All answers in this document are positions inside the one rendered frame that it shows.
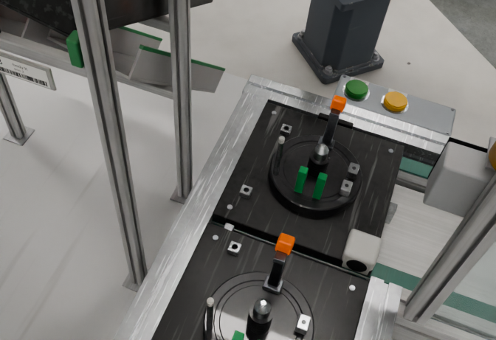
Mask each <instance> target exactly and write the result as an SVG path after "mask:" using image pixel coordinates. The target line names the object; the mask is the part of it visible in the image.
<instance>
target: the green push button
mask: <svg viewBox="0 0 496 340"><path fill-rule="evenodd" d="M345 93H346V94H347V95H348V96H349V97H351V98H353V99H356V100H360V99H363V98H365V97H366V96H367V93H368V86H367V85H366V84H365V83H364V82H362V81H361V80H350V81H348V82H347V83H346V86H345Z"/></svg>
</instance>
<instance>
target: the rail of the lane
mask: <svg viewBox="0 0 496 340"><path fill-rule="evenodd" d="M244 91H245V92H248V93H250V94H254V97H255V98H257V97H258V96H260V97H264V98H267V99H268V103H272V104H275V105H279V106H281V107H284V108H288V109H291V110H293V111H297V112H300V113H302V114H306V115H309V116H312V117H316V118H318V119H322V120H325V121H328V119H329V114H330V111H331V109H330V106H331V102H332V99H329V98H327V97H323V96H320V95H317V94H313V93H311V92H308V91H304V90H301V89H297V88H295V87H291V86H288V85H285V84H282V83H278V82H275V81H273V80H269V79H266V78H263V77H259V76H257V75H254V74H251V75H250V77H249V79H248V81H247V83H246V85H245V87H244V89H243V91H242V93H243V92H244ZM337 124H338V125H341V126H343V127H346V128H350V129H353V130H355V131H359V132H362V133H366V134H368V135H371V136H375V137H378V138H380V139H384V140H387V141H389V142H393V143H396V144H399V145H403V146H404V152H403V157H405V158H408V159H412V160H414V161H417V162H421V163H424V164H428V165H430V166H434V164H435V162H436V160H437V158H438V157H439V155H440V153H441V151H442V150H443V148H444V146H445V144H446V143H447V140H448V139H449V137H451V136H447V135H443V134H441V133H437V132H435V131H430V130H427V129H425V128H421V127H419V126H415V125H411V124H409V123H406V122H402V121H399V120H397V119H393V118H390V117H386V116H383V115H381V114H377V113H374V112H371V111H367V110H365V109H362V108H357V107H355V106H352V105H349V104H345V107H344V110H343V112H342V113H340V118H339V120H338V123H337Z"/></svg>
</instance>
